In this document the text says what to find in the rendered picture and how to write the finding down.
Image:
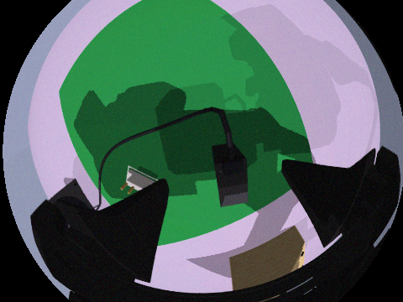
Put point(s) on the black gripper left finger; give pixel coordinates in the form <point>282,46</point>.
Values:
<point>128,231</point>

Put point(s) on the green circuit board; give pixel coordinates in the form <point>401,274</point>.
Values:
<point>161,60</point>

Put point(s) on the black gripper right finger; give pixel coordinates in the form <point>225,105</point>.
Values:
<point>326,193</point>

